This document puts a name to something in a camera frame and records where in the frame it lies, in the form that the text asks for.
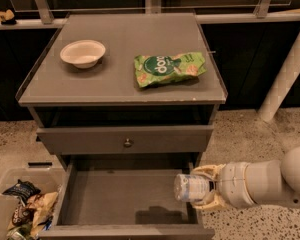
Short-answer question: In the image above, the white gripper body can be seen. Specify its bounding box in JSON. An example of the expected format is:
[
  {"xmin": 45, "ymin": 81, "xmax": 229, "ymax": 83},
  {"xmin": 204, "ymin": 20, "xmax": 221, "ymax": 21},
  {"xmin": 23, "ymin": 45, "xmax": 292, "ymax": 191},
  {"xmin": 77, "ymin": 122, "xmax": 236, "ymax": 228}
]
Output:
[{"xmin": 217, "ymin": 162, "xmax": 256, "ymax": 209}]

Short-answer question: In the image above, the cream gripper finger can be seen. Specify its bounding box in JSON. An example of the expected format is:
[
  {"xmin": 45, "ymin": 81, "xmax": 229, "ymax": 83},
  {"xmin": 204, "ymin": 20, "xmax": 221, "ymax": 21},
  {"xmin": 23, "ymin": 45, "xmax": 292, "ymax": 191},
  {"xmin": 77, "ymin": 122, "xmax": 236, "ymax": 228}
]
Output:
[
  {"xmin": 191, "ymin": 191, "xmax": 228, "ymax": 211},
  {"xmin": 190, "ymin": 164, "xmax": 225, "ymax": 182}
]

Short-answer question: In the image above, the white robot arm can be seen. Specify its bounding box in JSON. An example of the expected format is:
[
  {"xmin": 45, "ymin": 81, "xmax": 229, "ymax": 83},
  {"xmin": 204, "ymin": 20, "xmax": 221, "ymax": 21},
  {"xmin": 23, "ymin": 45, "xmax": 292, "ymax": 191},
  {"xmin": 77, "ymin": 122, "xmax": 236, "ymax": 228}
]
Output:
[{"xmin": 175, "ymin": 32, "xmax": 300, "ymax": 210}]

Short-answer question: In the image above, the grey top drawer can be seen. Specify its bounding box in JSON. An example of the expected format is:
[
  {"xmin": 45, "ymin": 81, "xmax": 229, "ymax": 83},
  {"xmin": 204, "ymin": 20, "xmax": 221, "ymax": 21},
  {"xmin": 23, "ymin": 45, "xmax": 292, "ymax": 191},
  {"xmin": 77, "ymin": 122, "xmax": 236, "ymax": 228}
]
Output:
[{"xmin": 37, "ymin": 125, "xmax": 213, "ymax": 155}]

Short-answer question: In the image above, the round metal drawer knob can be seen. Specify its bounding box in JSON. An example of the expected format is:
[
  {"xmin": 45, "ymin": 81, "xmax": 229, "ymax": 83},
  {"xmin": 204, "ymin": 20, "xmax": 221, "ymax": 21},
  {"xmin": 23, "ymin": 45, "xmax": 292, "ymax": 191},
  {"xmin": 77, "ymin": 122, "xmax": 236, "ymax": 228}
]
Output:
[{"xmin": 123, "ymin": 138, "xmax": 133, "ymax": 148}]

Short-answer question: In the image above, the grey drawer cabinet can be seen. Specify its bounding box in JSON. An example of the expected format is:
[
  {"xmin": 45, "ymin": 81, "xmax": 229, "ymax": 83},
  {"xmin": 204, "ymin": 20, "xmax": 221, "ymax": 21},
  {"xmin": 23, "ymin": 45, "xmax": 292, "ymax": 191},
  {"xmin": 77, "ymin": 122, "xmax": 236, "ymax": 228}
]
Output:
[{"xmin": 15, "ymin": 11, "xmax": 229, "ymax": 240}]

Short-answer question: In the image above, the open grey middle drawer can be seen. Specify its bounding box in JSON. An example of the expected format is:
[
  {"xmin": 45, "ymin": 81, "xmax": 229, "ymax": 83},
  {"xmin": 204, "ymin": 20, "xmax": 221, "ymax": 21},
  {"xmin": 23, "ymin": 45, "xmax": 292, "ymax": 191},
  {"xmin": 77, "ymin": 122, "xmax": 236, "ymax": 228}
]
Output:
[{"xmin": 40, "ymin": 162, "xmax": 214, "ymax": 240}]

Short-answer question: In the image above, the tan snack bag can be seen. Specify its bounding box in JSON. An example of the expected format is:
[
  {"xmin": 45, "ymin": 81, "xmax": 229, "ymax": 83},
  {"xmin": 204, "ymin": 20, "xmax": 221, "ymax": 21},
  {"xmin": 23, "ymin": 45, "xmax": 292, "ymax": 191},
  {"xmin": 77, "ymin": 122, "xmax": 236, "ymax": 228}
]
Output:
[{"xmin": 27, "ymin": 192, "xmax": 58, "ymax": 238}]

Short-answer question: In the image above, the white paper bowl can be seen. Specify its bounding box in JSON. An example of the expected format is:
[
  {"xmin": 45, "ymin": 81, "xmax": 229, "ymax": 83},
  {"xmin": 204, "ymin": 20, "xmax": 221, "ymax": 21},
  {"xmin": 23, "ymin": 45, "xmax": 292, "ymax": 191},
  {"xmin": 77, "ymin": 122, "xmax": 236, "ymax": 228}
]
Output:
[{"xmin": 60, "ymin": 40, "xmax": 106, "ymax": 69}]

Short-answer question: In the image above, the dark blue chip bag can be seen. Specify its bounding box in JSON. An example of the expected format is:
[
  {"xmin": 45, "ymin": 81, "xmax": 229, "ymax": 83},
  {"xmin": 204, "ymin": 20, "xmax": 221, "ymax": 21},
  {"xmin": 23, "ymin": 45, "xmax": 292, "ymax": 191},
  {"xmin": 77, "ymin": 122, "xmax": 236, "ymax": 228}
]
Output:
[{"xmin": 2, "ymin": 180, "xmax": 41, "ymax": 205}]

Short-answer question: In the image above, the clear plastic bin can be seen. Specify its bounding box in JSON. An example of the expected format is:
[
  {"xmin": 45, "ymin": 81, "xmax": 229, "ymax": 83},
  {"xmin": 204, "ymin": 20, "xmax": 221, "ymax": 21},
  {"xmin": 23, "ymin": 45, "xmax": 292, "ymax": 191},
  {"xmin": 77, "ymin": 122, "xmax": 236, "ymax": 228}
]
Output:
[{"xmin": 0, "ymin": 168, "xmax": 65, "ymax": 240}]

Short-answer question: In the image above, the green snack bag in bin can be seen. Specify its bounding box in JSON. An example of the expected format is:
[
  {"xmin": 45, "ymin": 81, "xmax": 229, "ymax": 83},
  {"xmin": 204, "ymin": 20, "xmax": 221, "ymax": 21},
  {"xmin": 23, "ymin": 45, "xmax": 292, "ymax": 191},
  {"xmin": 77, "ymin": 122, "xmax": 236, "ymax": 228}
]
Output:
[{"xmin": 7, "ymin": 223, "xmax": 33, "ymax": 240}]

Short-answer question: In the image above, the brown snack bag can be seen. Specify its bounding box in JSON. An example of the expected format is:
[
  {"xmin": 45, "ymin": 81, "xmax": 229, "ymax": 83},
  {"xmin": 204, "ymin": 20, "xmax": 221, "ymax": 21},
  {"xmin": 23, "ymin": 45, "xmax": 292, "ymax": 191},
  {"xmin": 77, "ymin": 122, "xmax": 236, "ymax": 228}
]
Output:
[{"xmin": 7, "ymin": 205, "xmax": 34, "ymax": 230}]

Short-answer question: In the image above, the yellow object on ledge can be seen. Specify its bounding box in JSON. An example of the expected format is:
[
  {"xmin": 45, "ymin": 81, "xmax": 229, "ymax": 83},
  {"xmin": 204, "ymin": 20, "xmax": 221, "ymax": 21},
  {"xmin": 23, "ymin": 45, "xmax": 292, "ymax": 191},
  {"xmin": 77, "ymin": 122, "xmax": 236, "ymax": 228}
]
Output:
[{"xmin": 0, "ymin": 9, "xmax": 16, "ymax": 25}]

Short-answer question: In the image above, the metal railing frame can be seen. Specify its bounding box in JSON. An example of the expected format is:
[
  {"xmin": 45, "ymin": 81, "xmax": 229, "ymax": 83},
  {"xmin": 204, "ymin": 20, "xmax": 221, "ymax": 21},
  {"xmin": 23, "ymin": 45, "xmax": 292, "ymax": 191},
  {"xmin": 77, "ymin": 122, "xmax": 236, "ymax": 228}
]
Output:
[{"xmin": 0, "ymin": 0, "xmax": 300, "ymax": 29}]

